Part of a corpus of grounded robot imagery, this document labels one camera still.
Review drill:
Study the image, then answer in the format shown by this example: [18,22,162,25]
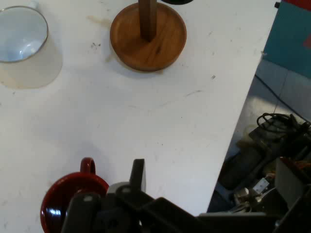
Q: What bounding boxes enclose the small white connector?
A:
[252,178,270,195]

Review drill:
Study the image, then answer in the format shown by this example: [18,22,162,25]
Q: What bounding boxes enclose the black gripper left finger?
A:
[60,193,103,233]

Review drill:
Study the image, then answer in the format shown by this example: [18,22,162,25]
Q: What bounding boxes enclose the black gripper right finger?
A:
[106,159,156,219]

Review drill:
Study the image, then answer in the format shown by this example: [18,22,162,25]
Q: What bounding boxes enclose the white enamel mug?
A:
[0,0,63,89]

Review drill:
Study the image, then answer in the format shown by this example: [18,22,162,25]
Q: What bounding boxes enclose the tangled black cable bundle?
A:
[257,113,311,136]

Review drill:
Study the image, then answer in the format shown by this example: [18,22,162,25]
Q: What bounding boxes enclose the dark green printed mug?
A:
[160,0,195,5]

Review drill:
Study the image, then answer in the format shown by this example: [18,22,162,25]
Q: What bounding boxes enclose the teal foam floor mat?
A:
[263,1,311,79]

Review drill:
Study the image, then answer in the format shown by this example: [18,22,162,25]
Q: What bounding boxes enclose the red enamel mug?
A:
[40,157,110,233]

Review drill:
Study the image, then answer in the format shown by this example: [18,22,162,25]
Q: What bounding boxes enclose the black power brick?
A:
[247,125,296,156]

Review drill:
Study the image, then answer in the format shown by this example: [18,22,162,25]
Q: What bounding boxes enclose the grey metal box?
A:
[275,156,311,216]

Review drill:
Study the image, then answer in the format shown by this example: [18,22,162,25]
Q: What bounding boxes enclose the wooden mug tree stand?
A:
[109,0,187,72]

